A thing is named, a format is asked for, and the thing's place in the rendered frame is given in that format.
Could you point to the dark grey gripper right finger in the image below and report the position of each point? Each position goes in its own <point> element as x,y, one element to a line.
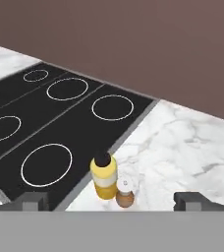
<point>192,201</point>

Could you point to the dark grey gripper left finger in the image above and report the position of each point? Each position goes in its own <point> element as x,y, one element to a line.
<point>32,201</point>

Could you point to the brown shaker with white top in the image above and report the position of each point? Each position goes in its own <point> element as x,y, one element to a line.
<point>125,193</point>

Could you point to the black glass hob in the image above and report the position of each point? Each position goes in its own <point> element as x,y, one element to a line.
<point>51,131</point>

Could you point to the yellow bottle with black cap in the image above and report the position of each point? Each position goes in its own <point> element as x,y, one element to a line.
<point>104,178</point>

